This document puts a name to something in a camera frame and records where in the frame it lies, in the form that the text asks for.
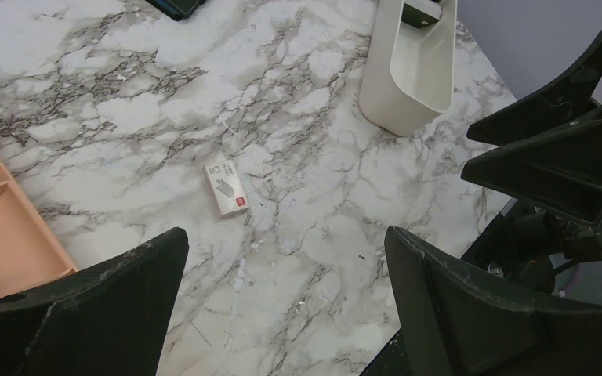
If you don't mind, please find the orange file organizer rack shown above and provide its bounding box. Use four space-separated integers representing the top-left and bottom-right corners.
0 161 78 299

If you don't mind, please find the black card holder wallet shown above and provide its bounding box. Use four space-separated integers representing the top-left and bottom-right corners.
147 0 205 21

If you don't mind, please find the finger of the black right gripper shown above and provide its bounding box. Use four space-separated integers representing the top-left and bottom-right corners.
467 30 602 146
461 105 602 226

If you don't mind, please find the small white box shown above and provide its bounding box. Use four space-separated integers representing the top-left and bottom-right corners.
204 160 250 219

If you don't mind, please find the white plastic tray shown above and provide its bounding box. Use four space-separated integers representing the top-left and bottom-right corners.
358 1 458 136

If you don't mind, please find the black card in tray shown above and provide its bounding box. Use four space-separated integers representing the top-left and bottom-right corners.
401 0 441 29

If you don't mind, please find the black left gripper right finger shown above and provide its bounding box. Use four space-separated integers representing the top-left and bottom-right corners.
384 227 602 375

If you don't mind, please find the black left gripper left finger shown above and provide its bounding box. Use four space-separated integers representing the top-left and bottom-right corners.
0 227 189 375

